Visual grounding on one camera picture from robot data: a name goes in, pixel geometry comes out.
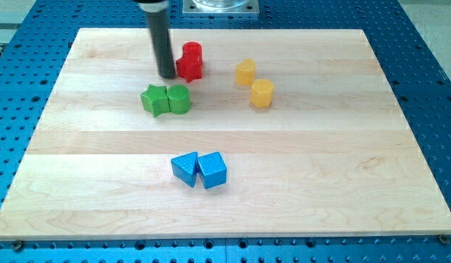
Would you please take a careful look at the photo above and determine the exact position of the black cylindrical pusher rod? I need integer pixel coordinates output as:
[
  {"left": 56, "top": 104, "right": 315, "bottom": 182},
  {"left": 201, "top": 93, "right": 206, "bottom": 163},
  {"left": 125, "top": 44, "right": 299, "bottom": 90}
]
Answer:
[{"left": 136, "top": 0, "right": 176, "bottom": 78}]

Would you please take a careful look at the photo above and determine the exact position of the red cylinder block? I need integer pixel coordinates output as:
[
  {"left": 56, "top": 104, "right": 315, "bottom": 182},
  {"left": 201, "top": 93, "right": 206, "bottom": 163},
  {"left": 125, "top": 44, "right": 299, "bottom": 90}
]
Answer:
[{"left": 182, "top": 42, "right": 203, "bottom": 64}]

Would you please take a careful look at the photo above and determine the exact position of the red star block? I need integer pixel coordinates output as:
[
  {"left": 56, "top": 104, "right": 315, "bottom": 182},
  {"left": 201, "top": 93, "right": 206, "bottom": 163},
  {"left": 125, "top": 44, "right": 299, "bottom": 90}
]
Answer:
[{"left": 176, "top": 56, "right": 202, "bottom": 83}]

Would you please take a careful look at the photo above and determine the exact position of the green cylinder block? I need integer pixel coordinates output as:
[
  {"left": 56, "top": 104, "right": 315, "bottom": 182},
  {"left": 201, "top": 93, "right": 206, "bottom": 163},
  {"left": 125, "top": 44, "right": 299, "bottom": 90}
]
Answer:
[{"left": 166, "top": 84, "right": 190, "bottom": 115}]

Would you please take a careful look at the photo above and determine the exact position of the green star block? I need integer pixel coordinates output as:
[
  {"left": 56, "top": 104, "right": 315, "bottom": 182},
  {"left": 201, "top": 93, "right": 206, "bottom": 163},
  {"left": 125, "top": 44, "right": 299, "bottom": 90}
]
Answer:
[{"left": 140, "top": 84, "right": 170, "bottom": 117}]

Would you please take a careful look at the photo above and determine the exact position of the yellow heart block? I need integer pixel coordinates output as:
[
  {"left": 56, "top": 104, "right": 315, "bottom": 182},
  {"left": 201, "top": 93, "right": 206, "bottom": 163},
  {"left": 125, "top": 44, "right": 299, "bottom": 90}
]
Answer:
[{"left": 235, "top": 58, "right": 256, "bottom": 85}]

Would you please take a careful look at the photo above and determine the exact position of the yellow hexagon block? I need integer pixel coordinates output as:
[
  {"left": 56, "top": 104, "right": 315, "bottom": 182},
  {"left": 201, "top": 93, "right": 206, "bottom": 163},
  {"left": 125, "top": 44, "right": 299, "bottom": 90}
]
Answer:
[{"left": 250, "top": 79, "right": 274, "bottom": 107}]

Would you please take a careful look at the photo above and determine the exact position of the blue perforated metal table plate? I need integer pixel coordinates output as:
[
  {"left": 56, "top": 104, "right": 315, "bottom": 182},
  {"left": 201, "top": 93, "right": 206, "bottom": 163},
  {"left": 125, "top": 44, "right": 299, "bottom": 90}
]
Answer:
[{"left": 0, "top": 0, "right": 451, "bottom": 262}]

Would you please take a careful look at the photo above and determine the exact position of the blue triangle block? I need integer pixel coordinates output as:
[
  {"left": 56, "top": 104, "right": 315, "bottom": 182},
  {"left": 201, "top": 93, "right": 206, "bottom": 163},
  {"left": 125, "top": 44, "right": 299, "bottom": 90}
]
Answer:
[{"left": 171, "top": 152, "right": 198, "bottom": 188}]

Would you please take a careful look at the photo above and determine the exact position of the blue cube block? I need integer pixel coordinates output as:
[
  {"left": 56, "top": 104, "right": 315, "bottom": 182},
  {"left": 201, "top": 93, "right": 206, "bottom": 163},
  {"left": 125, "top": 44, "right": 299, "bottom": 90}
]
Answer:
[{"left": 197, "top": 152, "right": 227, "bottom": 189}]

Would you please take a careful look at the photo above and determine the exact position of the light wooden board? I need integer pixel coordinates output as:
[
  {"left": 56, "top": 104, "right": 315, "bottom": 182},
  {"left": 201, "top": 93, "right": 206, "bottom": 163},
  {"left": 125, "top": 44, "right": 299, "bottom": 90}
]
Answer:
[{"left": 0, "top": 28, "right": 451, "bottom": 240}]

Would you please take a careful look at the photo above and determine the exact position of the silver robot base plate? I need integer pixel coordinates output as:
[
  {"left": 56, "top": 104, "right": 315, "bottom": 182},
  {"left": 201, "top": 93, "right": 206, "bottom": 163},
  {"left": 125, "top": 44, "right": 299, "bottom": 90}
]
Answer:
[{"left": 182, "top": 0, "right": 260, "bottom": 15}]

